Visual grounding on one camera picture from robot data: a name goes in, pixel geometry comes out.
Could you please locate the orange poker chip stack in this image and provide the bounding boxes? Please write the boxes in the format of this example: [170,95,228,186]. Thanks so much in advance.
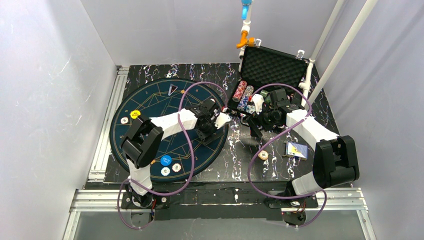
[258,150,269,161]

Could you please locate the blue small blind button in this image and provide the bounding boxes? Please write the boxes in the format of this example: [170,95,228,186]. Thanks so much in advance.
[160,155,172,167]

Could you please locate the red white poker chip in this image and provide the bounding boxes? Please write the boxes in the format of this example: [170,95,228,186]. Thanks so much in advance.
[171,163,182,173]

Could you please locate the light blue poker chip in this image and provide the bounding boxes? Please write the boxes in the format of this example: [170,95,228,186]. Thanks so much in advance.
[160,167,171,177]

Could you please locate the yellow big blind button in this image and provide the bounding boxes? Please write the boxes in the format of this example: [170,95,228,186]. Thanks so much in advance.
[130,110,141,119]

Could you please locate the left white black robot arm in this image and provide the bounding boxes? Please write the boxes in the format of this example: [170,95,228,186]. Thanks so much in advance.
[120,99,231,198]

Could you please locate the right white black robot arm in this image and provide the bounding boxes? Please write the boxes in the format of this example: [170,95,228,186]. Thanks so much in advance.
[247,88,360,199]

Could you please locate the loose light blue chips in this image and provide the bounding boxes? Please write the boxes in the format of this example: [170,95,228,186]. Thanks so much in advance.
[245,104,256,114]

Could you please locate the green chip row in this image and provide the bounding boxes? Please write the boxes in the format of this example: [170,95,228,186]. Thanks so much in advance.
[260,89,270,102]

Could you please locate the playing card deck box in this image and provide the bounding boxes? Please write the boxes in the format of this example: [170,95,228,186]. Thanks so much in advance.
[283,141,309,160]

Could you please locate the red white chip row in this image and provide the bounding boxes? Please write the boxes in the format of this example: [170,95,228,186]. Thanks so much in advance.
[232,80,248,102]

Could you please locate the black poker chip case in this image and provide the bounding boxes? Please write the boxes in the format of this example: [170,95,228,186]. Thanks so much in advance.
[226,45,310,120]

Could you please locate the round dark blue poker mat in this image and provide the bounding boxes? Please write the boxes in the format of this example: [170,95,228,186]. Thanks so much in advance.
[104,78,229,183]

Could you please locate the orange pipe clamp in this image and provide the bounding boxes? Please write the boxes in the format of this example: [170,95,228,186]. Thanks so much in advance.
[236,30,256,49]

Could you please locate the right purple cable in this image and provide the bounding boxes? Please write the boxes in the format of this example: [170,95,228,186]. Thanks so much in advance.
[247,83,328,229]

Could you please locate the purple cable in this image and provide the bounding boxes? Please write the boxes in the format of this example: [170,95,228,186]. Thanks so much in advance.
[117,81,229,231]
[247,83,328,229]

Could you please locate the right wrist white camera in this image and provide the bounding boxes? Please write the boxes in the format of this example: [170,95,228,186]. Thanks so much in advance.
[251,94,265,114]

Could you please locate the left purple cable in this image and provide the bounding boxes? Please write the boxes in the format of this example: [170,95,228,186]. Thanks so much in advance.
[117,81,229,231]

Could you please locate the chrome case handle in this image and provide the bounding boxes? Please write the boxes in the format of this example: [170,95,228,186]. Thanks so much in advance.
[239,113,252,127]

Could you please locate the white pvc pipe frame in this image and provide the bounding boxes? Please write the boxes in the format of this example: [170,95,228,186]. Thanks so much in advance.
[303,0,381,119]

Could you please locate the aluminium rail front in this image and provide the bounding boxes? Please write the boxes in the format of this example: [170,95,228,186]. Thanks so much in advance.
[63,186,376,240]

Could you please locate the aluminium rail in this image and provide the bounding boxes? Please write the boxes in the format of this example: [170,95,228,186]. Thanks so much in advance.
[87,66,130,183]
[63,186,376,240]

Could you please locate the aluminium rail left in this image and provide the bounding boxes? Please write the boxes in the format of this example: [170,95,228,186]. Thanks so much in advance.
[87,66,130,183]

